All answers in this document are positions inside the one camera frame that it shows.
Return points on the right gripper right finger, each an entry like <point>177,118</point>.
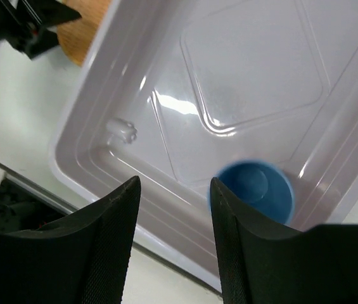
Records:
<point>262,261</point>

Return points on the round woven orange tray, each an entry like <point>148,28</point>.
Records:
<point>76,37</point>

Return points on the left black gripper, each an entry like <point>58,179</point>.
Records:
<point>26,25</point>

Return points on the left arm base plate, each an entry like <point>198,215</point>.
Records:
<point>21,210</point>

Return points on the blue plastic cup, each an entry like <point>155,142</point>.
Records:
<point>262,186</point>

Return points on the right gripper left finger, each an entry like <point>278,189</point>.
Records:
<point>80,258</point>

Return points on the grey plastic bin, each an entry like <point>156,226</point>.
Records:
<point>175,91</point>

